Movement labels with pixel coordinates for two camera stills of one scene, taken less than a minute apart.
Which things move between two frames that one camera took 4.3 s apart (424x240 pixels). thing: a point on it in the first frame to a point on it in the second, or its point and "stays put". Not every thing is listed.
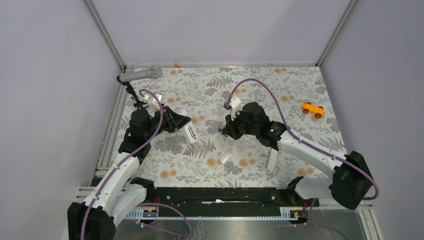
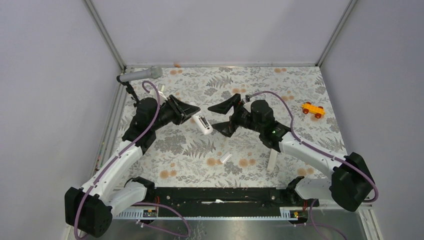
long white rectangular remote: [272, 160] stays put
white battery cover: [226, 157] stays put
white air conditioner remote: [188, 131] to [202, 123]
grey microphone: [155, 72] stays put
